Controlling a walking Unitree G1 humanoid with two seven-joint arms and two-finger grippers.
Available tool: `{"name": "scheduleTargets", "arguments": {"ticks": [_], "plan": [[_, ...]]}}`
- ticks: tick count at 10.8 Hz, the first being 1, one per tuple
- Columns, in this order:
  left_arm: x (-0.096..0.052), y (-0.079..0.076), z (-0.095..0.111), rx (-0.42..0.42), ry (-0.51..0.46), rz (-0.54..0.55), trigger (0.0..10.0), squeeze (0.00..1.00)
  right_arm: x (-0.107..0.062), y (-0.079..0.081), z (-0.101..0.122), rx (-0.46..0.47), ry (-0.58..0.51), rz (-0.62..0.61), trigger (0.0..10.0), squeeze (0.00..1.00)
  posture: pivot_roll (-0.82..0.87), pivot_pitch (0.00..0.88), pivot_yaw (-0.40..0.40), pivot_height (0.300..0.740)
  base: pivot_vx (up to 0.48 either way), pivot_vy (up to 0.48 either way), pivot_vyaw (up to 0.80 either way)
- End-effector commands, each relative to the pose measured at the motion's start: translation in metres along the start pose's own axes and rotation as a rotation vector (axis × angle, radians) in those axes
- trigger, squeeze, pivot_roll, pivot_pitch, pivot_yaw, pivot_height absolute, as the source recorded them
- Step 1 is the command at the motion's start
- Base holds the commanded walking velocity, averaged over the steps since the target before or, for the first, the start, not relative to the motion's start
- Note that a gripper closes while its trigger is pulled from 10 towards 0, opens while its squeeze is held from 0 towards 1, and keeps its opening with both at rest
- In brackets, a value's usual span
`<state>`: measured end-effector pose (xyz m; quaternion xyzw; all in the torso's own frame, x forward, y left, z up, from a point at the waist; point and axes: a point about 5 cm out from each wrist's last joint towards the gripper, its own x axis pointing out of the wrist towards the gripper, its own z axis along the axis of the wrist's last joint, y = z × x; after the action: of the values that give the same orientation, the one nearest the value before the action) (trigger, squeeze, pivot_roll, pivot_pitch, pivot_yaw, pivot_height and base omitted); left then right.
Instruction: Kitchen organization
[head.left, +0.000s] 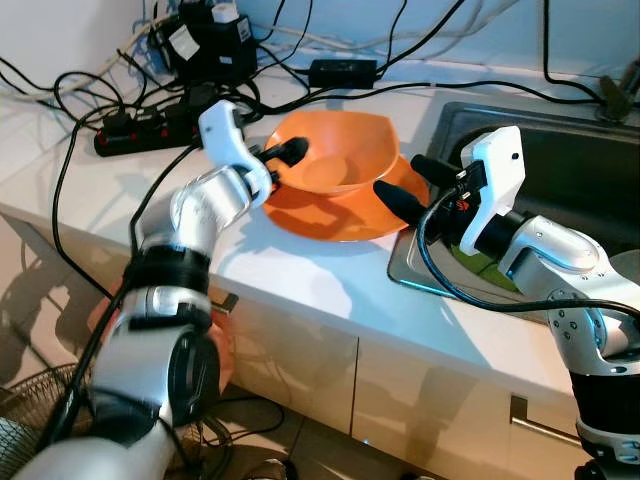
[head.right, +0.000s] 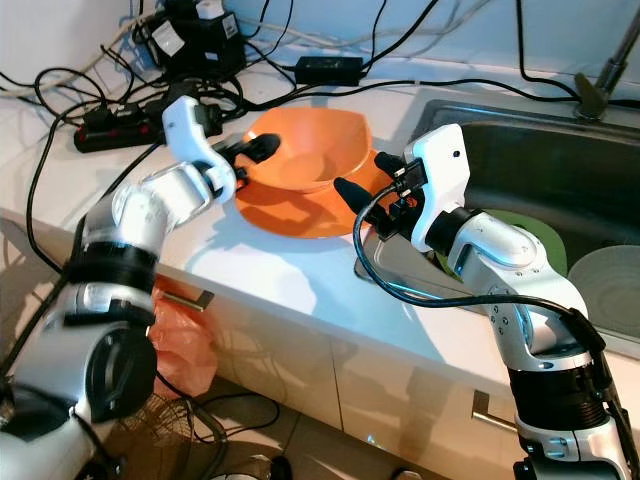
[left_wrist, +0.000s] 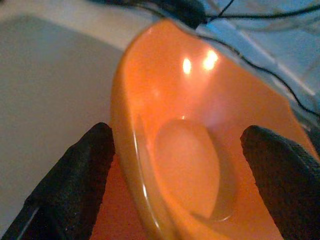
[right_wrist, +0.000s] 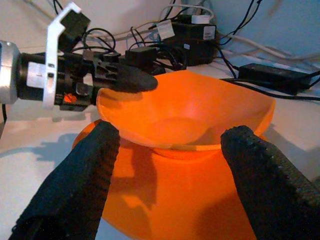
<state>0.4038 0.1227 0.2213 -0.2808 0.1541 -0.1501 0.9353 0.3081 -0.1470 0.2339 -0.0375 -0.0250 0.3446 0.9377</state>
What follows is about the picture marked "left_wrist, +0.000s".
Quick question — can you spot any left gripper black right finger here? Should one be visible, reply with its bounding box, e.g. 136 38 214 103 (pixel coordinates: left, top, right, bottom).
240 125 320 240

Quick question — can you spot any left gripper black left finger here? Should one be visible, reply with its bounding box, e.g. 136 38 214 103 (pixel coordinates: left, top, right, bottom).
0 121 116 240

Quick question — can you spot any orange plastic plate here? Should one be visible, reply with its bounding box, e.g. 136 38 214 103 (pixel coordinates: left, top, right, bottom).
88 153 156 240

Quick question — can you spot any orange plastic bowl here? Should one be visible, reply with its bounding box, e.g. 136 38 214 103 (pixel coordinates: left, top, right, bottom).
109 18 320 240

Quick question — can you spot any flat black power adapter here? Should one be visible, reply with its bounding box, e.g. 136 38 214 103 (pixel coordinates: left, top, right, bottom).
149 0 207 30

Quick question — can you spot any long black cable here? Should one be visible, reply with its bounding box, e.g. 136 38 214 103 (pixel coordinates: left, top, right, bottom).
194 33 320 118

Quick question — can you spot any black adapter cable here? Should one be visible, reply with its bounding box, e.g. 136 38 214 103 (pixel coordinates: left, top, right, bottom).
206 3 320 21

